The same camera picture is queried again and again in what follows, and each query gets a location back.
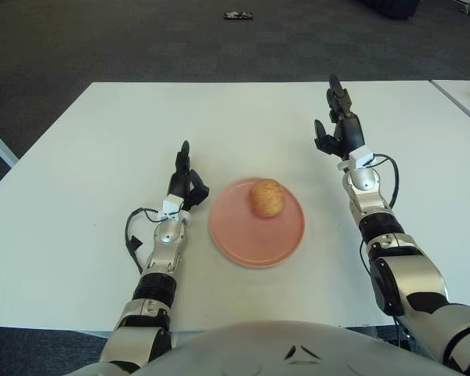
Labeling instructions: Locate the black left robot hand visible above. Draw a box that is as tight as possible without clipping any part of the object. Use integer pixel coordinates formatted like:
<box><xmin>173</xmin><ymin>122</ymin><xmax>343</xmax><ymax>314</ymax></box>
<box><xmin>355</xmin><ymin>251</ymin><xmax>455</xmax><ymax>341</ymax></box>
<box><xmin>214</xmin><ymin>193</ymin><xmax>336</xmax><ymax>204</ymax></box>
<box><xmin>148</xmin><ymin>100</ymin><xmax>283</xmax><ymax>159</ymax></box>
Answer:
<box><xmin>167</xmin><ymin>139</ymin><xmax>211</xmax><ymax>211</ymax></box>

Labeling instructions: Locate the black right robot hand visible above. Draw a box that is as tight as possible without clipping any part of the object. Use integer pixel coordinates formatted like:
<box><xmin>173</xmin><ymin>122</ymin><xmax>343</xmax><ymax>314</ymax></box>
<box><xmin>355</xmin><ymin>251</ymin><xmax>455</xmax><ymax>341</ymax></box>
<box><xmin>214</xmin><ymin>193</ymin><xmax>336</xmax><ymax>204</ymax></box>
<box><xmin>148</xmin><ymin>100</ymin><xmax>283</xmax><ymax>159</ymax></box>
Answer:
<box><xmin>312</xmin><ymin>74</ymin><xmax>366</xmax><ymax>160</ymax></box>

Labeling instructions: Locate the red yellow apple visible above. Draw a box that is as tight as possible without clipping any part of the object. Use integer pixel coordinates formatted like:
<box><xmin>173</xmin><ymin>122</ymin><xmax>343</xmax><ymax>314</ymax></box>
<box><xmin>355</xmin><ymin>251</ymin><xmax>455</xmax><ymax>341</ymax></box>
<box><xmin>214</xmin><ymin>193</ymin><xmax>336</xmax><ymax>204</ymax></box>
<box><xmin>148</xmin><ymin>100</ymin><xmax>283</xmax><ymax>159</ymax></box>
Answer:
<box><xmin>249</xmin><ymin>179</ymin><xmax>286</xmax><ymax>219</ymax></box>

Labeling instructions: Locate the round pink plate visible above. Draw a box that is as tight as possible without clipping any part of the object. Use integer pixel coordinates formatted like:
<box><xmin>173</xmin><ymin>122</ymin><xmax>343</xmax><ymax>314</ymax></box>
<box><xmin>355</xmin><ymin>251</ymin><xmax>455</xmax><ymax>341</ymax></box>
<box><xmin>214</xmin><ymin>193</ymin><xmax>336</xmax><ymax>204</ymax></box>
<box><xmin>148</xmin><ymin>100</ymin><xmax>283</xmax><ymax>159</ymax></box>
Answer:
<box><xmin>208</xmin><ymin>176</ymin><xmax>306</xmax><ymax>269</ymax></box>

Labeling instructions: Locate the white neighbouring table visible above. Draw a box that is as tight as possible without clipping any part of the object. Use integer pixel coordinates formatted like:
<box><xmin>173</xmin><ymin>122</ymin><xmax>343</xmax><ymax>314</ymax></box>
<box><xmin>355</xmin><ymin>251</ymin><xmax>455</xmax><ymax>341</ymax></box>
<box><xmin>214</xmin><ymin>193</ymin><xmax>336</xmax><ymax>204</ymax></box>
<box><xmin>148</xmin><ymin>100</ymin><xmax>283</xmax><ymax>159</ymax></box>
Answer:
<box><xmin>430</xmin><ymin>79</ymin><xmax>470</xmax><ymax>132</ymax></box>
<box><xmin>0</xmin><ymin>119</ymin><xmax>20</xmax><ymax>168</ymax></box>

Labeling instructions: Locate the black box on floor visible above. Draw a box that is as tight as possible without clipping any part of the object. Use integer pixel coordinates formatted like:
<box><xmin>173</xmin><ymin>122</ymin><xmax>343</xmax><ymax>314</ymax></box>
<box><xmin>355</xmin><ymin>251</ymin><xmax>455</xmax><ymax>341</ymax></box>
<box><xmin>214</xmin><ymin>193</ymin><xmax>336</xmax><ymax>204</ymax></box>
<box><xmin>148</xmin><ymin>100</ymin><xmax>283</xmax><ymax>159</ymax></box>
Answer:
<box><xmin>356</xmin><ymin>0</ymin><xmax>421</xmax><ymax>20</ymax></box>

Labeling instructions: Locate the grey robot torso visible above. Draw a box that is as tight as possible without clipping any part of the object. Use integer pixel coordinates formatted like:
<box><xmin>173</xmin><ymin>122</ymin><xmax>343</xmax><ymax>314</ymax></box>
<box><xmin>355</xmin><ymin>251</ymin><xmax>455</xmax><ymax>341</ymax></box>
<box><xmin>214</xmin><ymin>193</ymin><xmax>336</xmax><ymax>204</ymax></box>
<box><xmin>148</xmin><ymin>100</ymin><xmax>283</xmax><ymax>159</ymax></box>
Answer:
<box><xmin>68</xmin><ymin>320</ymin><xmax>461</xmax><ymax>376</ymax></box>

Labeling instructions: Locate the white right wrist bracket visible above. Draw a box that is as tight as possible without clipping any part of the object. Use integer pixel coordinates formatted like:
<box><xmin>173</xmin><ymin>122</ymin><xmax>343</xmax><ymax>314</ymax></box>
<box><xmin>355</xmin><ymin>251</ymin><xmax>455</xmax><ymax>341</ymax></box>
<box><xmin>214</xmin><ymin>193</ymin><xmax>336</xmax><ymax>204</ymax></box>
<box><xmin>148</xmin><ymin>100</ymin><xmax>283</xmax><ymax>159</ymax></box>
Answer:
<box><xmin>336</xmin><ymin>146</ymin><xmax>377</xmax><ymax>172</ymax></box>

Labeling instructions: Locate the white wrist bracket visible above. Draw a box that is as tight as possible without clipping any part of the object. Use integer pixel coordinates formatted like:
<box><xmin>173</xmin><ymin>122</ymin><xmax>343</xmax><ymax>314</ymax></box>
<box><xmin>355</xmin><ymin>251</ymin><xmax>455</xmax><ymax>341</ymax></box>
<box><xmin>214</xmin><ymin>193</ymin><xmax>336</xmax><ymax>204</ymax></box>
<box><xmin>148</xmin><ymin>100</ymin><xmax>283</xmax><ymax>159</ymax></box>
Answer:
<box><xmin>160</xmin><ymin>198</ymin><xmax>184</xmax><ymax>221</ymax></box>
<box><xmin>336</xmin><ymin>146</ymin><xmax>377</xmax><ymax>172</ymax></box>

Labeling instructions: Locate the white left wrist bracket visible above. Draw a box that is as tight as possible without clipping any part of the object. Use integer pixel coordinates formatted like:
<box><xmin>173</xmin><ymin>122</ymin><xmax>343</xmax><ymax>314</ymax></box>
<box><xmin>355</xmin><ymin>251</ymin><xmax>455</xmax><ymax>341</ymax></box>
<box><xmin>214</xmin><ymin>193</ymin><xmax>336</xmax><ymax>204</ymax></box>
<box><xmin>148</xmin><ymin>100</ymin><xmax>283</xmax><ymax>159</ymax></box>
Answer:
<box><xmin>160</xmin><ymin>198</ymin><xmax>184</xmax><ymax>221</ymax></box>

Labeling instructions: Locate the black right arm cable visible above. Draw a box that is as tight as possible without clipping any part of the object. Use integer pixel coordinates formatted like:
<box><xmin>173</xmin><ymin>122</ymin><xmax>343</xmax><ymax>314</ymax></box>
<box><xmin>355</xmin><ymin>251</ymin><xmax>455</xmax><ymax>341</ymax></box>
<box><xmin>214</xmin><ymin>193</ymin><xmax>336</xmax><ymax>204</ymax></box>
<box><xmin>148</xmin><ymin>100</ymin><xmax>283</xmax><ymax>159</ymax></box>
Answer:
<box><xmin>371</xmin><ymin>154</ymin><xmax>400</xmax><ymax>208</ymax></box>

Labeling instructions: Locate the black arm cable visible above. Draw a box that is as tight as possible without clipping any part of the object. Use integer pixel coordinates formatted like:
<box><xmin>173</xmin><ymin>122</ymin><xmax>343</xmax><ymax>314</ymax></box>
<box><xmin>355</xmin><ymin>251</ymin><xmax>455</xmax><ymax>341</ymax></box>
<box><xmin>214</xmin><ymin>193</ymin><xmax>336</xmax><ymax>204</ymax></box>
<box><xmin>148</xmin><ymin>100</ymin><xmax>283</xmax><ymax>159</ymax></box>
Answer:
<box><xmin>124</xmin><ymin>207</ymin><xmax>164</xmax><ymax>275</ymax></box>
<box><xmin>371</xmin><ymin>154</ymin><xmax>400</xmax><ymax>208</ymax></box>

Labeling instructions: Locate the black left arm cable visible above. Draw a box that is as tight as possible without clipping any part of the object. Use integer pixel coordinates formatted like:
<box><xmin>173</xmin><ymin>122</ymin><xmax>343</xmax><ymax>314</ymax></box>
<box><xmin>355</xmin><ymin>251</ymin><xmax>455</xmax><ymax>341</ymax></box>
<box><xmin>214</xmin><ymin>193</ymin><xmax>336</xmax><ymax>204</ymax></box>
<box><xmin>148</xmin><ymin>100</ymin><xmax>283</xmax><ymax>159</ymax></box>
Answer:
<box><xmin>124</xmin><ymin>207</ymin><xmax>164</xmax><ymax>275</ymax></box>

